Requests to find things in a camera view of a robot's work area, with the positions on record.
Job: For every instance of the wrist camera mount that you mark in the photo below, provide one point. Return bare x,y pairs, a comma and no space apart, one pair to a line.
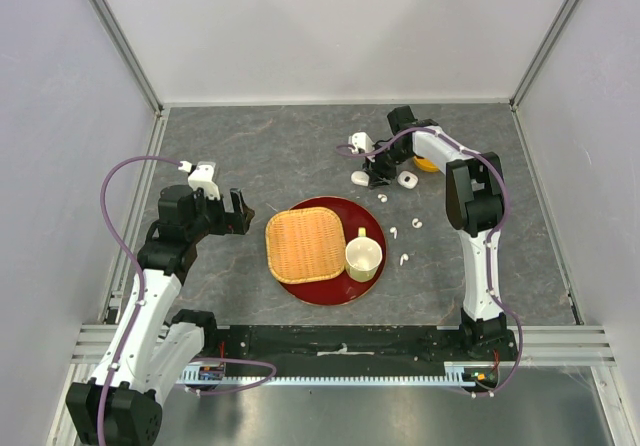
203,177
360,143

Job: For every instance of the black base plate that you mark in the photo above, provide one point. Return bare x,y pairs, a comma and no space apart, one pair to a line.
355,351

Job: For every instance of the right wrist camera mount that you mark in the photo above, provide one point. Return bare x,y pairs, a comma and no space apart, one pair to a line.
360,143

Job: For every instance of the cream mug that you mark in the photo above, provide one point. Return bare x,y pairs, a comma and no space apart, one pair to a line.
363,256

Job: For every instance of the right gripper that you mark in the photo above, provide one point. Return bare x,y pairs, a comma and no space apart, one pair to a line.
375,169

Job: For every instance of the aluminium frame post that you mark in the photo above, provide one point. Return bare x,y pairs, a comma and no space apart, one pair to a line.
118,38
559,23

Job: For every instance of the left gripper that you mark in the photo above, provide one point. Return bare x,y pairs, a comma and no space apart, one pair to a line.
236,222

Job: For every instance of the right aluminium frame post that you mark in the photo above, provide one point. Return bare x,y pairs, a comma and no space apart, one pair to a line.
559,23

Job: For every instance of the grey cable duct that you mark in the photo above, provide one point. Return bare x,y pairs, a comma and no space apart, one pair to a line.
199,376

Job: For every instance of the left aluminium frame post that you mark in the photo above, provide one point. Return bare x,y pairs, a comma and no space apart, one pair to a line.
118,38

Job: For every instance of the white oval charging case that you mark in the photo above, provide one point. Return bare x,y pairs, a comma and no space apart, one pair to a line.
360,178

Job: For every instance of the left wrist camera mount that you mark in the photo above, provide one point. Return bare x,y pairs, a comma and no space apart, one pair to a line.
203,177

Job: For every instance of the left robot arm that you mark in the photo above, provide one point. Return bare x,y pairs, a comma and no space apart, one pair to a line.
122,402

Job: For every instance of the woven bamboo basket plate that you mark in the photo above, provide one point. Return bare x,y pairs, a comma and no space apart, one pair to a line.
305,245

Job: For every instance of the red round tray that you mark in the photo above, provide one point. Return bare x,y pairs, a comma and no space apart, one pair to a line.
342,289

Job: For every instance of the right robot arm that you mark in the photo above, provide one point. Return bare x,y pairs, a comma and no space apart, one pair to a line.
476,206

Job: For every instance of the orange bowl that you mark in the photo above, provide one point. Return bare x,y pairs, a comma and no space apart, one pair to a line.
425,165

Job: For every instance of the white square earbud case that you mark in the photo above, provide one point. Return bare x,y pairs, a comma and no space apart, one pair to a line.
407,180

